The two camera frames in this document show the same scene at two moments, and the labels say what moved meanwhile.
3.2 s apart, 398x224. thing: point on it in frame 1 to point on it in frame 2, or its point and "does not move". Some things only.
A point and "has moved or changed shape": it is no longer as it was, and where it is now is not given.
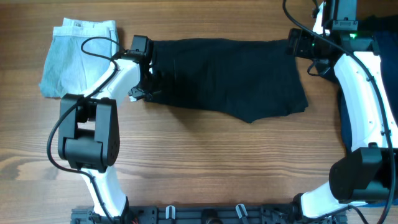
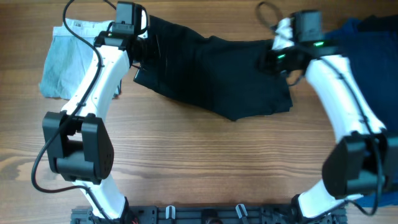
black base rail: x=203 y=215 does not move
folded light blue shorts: x=67 y=70 does not move
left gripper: x=135 y=93 to x=155 y=51
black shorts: x=245 y=79 has moved or changed shape
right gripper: x=303 y=35 to x=267 y=63
